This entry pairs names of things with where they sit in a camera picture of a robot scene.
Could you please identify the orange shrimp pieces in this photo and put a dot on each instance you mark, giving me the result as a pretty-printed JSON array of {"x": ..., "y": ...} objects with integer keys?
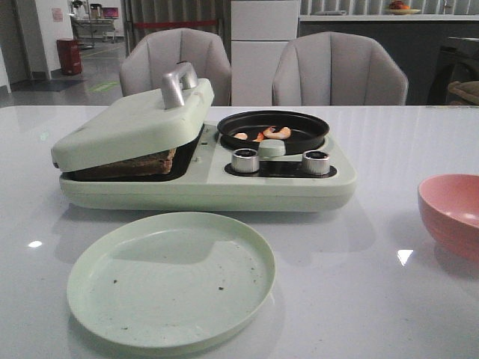
[{"x": 269, "y": 133}]

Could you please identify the bread slice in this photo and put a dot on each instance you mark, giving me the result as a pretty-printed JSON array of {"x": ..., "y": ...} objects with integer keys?
[{"x": 156, "y": 163}]

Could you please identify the mint green breakfast maker lid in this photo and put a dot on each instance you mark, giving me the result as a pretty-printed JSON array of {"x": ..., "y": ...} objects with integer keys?
[{"x": 134, "y": 126}]

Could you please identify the pink plastic bowl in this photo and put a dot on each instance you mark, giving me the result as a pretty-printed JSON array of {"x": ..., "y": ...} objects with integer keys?
[{"x": 448, "y": 205}]

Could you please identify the mint green breakfast maker base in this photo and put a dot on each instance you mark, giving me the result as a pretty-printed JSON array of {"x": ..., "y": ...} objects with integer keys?
[{"x": 207, "y": 186}]

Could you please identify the left silver control knob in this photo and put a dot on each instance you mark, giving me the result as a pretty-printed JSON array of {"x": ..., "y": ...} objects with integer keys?
[{"x": 245, "y": 161}]

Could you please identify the silver control knob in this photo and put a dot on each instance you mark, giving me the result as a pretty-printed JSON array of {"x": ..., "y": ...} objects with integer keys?
[
  {"x": 245, "y": 161},
  {"x": 315, "y": 162}
]

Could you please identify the right silver control knob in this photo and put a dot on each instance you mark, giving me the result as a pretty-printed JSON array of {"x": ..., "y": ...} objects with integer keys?
[{"x": 315, "y": 162}]

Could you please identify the black round frying pan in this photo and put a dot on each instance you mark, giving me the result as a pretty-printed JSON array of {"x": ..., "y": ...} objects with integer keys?
[{"x": 241, "y": 129}]

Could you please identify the mint green round plate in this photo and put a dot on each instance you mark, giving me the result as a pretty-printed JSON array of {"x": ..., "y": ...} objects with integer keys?
[{"x": 173, "y": 283}]

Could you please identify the right grey upholstered chair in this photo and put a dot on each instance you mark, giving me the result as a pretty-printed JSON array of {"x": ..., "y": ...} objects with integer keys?
[{"x": 332, "y": 68}]

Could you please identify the grey upholstered chair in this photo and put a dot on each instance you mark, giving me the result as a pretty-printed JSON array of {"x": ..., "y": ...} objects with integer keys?
[
  {"x": 332, "y": 68},
  {"x": 159, "y": 53}
]

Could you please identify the white cabinet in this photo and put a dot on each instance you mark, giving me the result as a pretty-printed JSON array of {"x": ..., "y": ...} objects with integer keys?
[{"x": 259, "y": 32}]

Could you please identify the left grey upholstered chair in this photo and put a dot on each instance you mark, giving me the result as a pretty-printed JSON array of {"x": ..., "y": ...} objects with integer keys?
[{"x": 159, "y": 53}]

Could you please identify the red trash bin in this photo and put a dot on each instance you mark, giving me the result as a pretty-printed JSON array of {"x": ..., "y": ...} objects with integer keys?
[{"x": 69, "y": 56}]

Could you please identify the grey kitchen counter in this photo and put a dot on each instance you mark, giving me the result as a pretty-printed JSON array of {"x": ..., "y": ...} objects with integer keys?
[{"x": 413, "y": 41}]

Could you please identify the fruit bowl on counter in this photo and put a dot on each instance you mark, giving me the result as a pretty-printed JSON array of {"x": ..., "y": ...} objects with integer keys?
[{"x": 399, "y": 7}]

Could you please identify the mint green pan handle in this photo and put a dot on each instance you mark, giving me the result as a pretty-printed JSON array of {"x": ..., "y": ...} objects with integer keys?
[{"x": 275, "y": 150}]

